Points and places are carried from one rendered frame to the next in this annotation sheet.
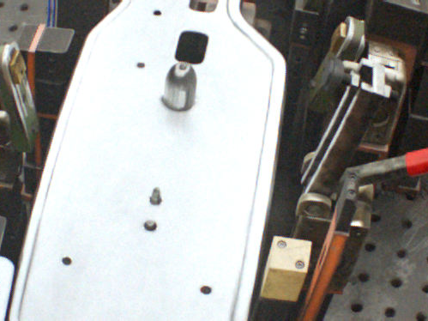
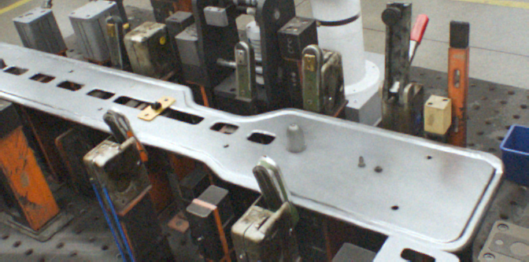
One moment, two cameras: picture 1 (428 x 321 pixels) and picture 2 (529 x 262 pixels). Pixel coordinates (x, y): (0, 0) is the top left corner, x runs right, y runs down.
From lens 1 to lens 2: 78 cm
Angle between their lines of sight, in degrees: 41
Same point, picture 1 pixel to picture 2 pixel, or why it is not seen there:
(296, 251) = (436, 100)
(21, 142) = (294, 217)
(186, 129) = (319, 147)
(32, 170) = not seen: outside the picture
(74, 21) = (146, 236)
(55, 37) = (211, 194)
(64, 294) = (421, 213)
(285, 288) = (448, 118)
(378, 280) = not seen: hidden behind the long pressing
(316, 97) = (319, 101)
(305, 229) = (411, 108)
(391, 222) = not seen: hidden behind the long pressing
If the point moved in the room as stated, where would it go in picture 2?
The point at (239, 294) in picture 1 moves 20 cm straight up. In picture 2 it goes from (436, 145) to (436, 36)
